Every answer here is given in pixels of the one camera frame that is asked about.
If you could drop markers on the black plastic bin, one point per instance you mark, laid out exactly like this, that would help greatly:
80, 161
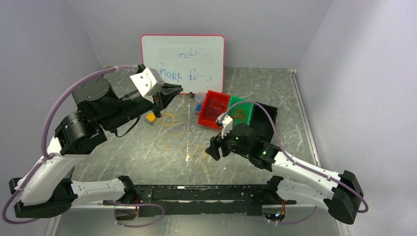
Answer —
260, 122

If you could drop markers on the yellow grey block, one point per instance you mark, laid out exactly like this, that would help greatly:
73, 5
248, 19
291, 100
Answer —
150, 118

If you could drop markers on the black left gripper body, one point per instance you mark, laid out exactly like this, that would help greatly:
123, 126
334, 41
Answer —
131, 107

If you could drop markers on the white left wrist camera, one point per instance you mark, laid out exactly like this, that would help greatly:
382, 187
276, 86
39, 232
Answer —
148, 83

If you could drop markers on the red plastic bin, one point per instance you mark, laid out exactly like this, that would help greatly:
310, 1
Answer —
214, 105

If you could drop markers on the pink framed whiteboard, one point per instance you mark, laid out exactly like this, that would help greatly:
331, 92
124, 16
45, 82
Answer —
194, 61

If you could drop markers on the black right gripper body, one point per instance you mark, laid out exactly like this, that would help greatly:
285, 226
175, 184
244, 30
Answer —
229, 144

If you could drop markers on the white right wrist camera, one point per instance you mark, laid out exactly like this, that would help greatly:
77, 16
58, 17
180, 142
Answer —
225, 122

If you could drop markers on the clear plastic cup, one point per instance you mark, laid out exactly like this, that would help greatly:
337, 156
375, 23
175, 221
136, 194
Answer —
200, 97

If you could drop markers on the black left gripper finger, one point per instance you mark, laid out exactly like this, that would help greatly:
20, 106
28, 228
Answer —
171, 88
167, 95

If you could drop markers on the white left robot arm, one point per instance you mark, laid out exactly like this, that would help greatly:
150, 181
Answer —
48, 189

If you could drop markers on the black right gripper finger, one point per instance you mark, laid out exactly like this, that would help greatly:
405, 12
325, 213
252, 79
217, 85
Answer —
214, 152
215, 142

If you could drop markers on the green plastic bin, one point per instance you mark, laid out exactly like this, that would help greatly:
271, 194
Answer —
241, 113

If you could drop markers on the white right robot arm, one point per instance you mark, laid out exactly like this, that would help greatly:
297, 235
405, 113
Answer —
339, 194

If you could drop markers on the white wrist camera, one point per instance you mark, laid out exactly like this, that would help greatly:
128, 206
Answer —
225, 122
148, 83

